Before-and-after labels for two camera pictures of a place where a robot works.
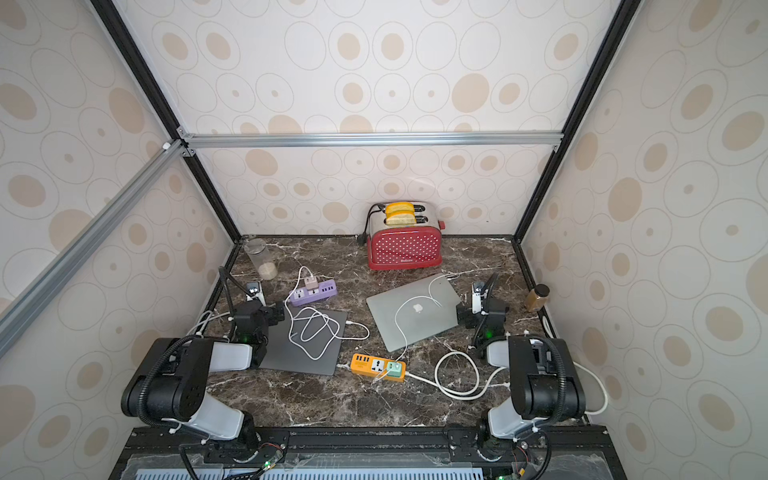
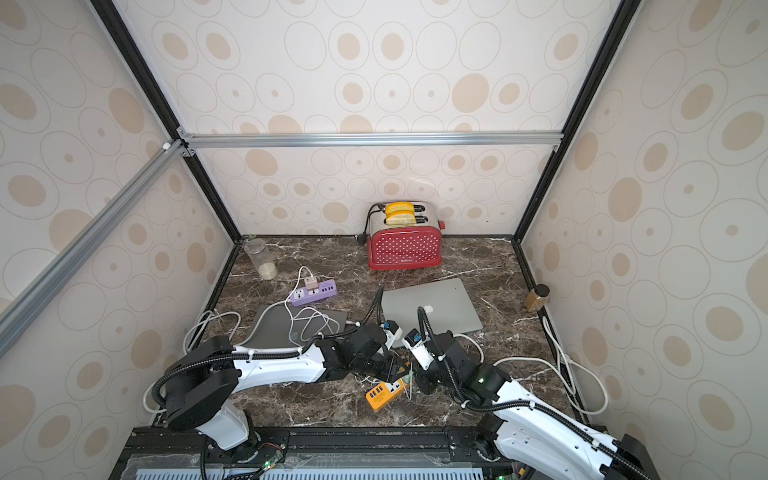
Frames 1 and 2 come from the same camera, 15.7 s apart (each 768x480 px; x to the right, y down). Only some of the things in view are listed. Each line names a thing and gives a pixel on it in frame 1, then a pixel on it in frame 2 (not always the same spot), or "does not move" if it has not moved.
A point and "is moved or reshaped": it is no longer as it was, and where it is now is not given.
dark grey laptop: (307, 341) does not move
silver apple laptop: (413, 312) is moved or reshaped
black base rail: (372, 452) does not move
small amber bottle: (537, 297) does not move
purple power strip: (303, 296) does not move
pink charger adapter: (311, 282) does not move
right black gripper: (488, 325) -> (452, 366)
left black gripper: (272, 316) -> (393, 368)
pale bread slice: (401, 219) does not move
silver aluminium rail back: (380, 139) does not move
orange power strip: (369, 364) is moved or reshaped
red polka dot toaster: (412, 246) does not move
